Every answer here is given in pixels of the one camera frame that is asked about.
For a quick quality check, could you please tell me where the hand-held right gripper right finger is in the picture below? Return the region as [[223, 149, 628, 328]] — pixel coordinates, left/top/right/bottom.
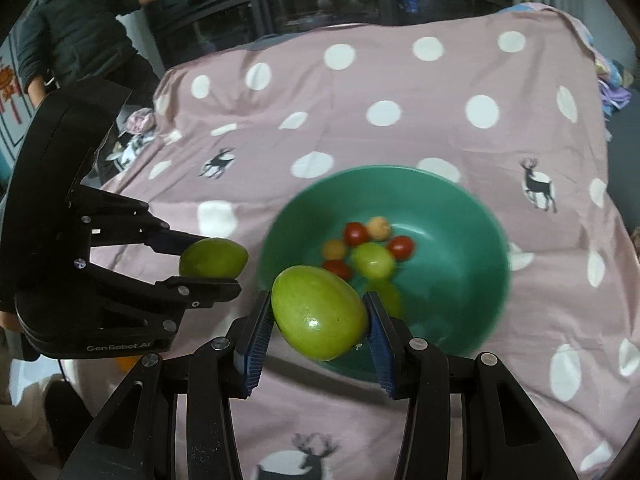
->
[[362, 290, 580, 480]]

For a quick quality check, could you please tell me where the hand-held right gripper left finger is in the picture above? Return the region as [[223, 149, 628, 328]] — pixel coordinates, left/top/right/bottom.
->
[[59, 290, 276, 480]]

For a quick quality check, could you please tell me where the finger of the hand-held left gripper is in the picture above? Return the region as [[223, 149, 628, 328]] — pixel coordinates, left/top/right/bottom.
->
[[89, 221, 212, 258], [86, 259, 243, 322]]

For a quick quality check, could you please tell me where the green jujube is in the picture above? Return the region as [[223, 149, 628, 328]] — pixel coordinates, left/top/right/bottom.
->
[[270, 266, 370, 362], [367, 279, 402, 318], [179, 238, 249, 279], [350, 241, 394, 281]]

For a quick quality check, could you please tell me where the red cherry tomato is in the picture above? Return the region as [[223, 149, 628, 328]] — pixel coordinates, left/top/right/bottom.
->
[[386, 236, 416, 261], [343, 222, 369, 247], [322, 259, 354, 281]]

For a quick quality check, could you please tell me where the green plastic bowl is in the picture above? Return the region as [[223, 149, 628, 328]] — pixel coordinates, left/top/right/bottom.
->
[[257, 165, 512, 383]]

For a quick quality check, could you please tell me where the black and white cloth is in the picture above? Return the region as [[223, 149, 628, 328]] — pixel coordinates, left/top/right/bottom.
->
[[102, 132, 156, 171]]

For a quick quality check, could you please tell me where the pink crumpled cloth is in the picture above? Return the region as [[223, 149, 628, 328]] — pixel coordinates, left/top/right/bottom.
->
[[125, 109, 156, 133]]

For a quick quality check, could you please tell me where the pink polka dot cloth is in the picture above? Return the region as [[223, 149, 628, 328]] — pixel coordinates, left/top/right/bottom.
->
[[75, 2, 640, 480]]

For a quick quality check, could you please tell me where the dark window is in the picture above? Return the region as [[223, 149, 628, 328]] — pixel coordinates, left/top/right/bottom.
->
[[135, 0, 516, 71]]

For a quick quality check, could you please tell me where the grey sofa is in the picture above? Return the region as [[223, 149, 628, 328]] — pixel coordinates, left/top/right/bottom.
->
[[605, 105, 640, 231]]

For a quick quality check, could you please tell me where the purple crumpled cloth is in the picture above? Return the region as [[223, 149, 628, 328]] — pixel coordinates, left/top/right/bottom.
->
[[594, 57, 635, 123]]

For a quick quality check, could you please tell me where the red hanging wall ornament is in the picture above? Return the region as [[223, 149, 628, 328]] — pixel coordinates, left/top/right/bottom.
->
[[0, 57, 26, 126]]

